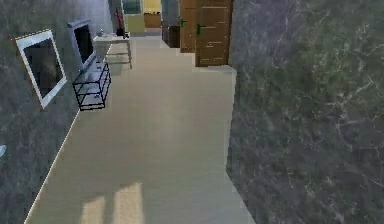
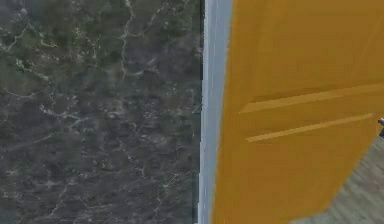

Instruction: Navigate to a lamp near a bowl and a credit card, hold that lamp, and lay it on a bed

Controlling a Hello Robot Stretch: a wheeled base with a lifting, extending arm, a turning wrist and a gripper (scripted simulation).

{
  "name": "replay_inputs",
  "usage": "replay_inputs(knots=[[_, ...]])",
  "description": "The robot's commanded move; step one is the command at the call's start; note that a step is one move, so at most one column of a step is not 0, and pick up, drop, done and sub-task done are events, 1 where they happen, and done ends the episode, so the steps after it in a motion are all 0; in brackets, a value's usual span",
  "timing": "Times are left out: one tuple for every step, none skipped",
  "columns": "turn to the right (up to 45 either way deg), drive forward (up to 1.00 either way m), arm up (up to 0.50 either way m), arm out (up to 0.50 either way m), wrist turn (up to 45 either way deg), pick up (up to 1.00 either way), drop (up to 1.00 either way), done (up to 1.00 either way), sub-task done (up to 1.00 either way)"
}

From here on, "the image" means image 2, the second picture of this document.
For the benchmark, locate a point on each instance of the orange room door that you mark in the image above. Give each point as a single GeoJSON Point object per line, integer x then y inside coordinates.
{"type": "Point", "coordinates": [286, 66]}

